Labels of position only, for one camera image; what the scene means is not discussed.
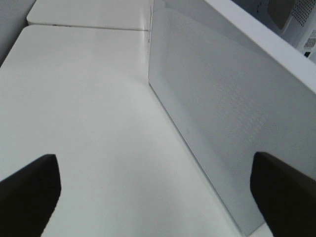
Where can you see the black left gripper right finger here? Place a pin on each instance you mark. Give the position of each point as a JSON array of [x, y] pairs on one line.
[[285, 196]]

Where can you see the white microwave door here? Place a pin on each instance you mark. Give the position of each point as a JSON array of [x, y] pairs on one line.
[[232, 88]]

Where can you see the white microwave oven body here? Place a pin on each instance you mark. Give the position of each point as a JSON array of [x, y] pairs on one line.
[[292, 20]]

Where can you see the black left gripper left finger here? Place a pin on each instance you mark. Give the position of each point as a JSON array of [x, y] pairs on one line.
[[28, 198]]

